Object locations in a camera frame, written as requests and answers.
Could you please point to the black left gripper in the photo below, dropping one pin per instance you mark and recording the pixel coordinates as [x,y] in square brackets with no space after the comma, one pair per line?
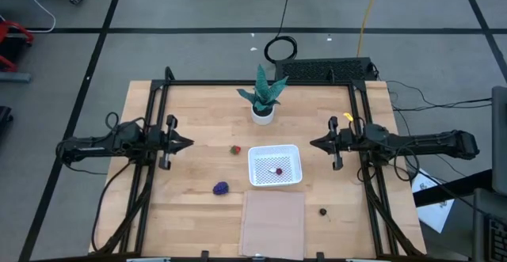
[164,141]

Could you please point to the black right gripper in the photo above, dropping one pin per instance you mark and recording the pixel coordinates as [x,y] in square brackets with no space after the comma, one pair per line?
[341,141]

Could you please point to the small red radish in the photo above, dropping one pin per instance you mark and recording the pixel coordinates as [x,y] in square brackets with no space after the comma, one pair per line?
[279,171]

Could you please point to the red strawberry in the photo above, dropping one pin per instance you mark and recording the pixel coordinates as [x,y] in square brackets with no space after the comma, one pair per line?
[235,150]

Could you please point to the purple grape bunch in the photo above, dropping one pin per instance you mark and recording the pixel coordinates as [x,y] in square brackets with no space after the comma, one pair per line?
[220,188]

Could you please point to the small dark round fruit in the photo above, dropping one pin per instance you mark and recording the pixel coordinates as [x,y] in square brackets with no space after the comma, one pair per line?
[322,211]

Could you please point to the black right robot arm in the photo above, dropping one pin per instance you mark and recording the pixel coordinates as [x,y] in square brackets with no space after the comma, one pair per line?
[428,141]

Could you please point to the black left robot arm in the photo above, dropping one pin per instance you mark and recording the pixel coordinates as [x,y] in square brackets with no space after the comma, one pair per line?
[95,145]

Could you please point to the white perforated plastic basket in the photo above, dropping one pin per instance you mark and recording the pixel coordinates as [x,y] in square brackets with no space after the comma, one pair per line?
[265,163]

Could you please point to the white round plant pot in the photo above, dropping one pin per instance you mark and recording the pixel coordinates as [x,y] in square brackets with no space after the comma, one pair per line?
[262,120]

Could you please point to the green snake plant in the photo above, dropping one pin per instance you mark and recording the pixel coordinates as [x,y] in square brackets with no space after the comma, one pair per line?
[261,92]

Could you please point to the beige folded cloth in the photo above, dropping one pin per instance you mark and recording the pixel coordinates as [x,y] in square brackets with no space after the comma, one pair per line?
[273,224]

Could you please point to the white paper sheet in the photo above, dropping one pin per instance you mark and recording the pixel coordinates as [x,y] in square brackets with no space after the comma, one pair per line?
[433,210]

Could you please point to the grey workstation furniture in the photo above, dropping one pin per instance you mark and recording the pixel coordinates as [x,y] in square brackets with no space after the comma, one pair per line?
[500,135]

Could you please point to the black aluminium table frame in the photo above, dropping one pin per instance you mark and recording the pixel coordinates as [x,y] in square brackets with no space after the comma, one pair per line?
[257,82]

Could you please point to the red metal frame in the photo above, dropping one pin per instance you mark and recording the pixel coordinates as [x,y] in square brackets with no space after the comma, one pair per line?
[16,26]

